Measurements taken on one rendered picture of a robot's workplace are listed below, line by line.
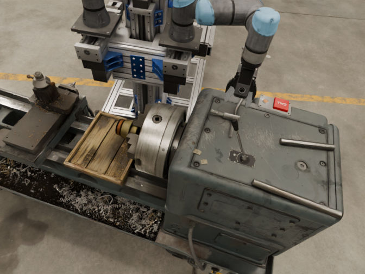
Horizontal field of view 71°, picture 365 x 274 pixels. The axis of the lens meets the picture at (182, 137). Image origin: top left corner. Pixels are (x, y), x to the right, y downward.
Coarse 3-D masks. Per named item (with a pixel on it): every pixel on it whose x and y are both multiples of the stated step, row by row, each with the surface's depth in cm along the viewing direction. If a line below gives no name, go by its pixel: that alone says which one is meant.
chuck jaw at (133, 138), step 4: (128, 136) 110; (132, 136) 110; (136, 136) 110; (128, 140) 111; (132, 140) 109; (136, 140) 109; (128, 144) 108; (132, 144) 107; (128, 148) 110; (132, 148) 106; (128, 152) 104; (132, 152) 104; (128, 156) 106; (132, 156) 105; (136, 160) 104; (140, 160) 103; (140, 164) 105
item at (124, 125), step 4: (120, 120) 114; (124, 120) 115; (128, 120) 114; (120, 124) 112; (124, 124) 112; (128, 124) 112; (132, 124) 113; (116, 128) 112; (120, 128) 112; (124, 128) 111; (128, 128) 111; (132, 128) 112; (136, 128) 112; (140, 128) 117; (116, 132) 114; (120, 132) 113; (124, 132) 112; (128, 132) 111; (132, 132) 112; (136, 132) 118; (124, 136) 113
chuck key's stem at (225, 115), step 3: (210, 111) 100; (213, 111) 100; (216, 111) 100; (213, 114) 100; (216, 114) 100; (219, 114) 100; (222, 114) 100; (225, 114) 99; (228, 114) 99; (231, 114) 99; (225, 117) 100; (228, 117) 99; (231, 117) 99; (234, 117) 99; (237, 117) 99; (237, 120) 99
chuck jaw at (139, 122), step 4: (148, 104) 110; (152, 104) 112; (148, 108) 110; (144, 112) 110; (140, 116) 111; (144, 116) 111; (136, 120) 112; (140, 120) 112; (136, 124) 112; (140, 124) 112
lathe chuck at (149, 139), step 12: (156, 108) 104; (168, 108) 105; (144, 120) 100; (168, 120) 100; (144, 132) 99; (156, 132) 98; (144, 144) 99; (156, 144) 98; (144, 156) 100; (156, 156) 99; (144, 168) 105
